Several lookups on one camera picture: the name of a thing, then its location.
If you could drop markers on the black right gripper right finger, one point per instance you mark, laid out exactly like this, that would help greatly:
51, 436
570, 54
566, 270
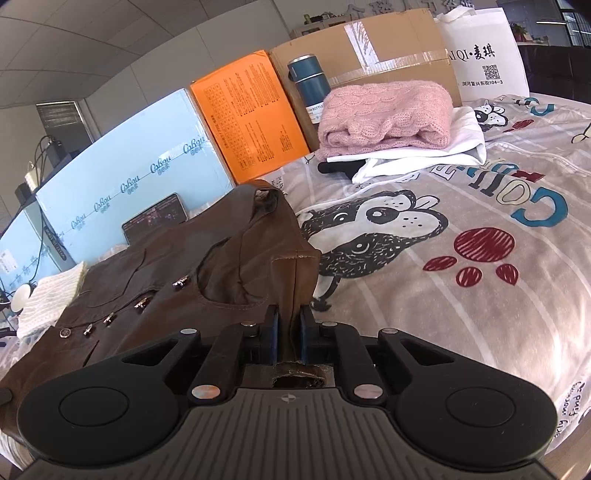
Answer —
341, 346

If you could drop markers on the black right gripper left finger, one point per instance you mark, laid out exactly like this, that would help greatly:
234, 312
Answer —
241, 344

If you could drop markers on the brown leather jacket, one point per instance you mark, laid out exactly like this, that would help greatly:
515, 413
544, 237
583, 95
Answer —
231, 263

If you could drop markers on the black smartphone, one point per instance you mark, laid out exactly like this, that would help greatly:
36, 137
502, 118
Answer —
166, 212

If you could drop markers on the black folded garment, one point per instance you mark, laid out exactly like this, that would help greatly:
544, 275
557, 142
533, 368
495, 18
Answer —
348, 168

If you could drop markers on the white knitted cloth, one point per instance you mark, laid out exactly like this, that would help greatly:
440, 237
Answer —
50, 298

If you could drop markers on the cartoon printed bed sheet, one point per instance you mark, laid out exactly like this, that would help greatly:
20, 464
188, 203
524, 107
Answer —
490, 262

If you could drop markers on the light blue cardboard box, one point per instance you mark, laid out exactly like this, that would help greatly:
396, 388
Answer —
164, 149

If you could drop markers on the white round desk lamp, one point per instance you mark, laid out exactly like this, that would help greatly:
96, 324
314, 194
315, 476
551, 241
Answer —
21, 297

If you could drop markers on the orange cardboard box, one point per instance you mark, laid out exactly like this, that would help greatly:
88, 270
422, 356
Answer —
250, 117

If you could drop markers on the pink knitted sweater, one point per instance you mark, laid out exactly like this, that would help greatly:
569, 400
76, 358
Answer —
360, 119

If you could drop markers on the white folded garment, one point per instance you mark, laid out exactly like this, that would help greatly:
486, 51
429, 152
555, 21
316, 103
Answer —
467, 148

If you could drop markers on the white power strip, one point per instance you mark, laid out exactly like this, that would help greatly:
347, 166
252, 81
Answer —
32, 178

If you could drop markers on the black power adapter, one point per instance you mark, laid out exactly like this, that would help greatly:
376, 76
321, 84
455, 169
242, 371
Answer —
56, 153

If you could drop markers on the dark blue thermos bottle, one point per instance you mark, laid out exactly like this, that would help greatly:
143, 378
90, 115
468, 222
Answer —
307, 74

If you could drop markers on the brown cardboard box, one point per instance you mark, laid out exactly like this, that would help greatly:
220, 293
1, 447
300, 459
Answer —
399, 46

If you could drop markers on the white tote bag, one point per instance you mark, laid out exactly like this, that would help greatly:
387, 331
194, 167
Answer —
484, 54

